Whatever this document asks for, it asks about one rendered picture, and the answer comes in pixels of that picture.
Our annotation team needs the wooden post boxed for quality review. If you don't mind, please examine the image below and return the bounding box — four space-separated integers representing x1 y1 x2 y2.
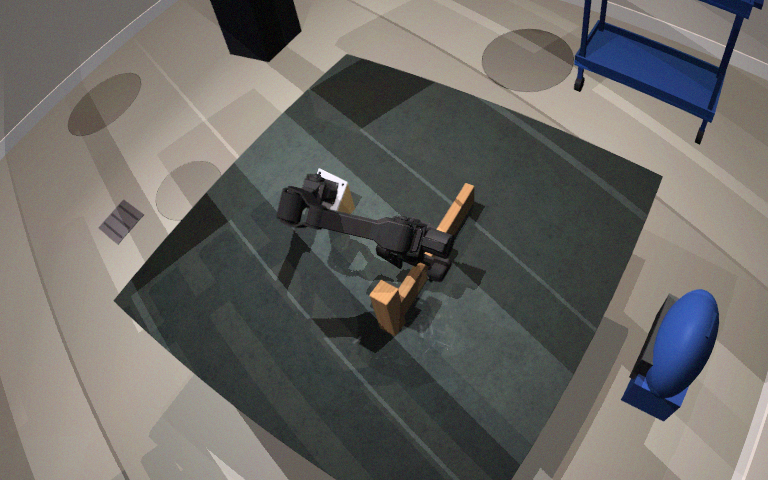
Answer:
369 280 406 336

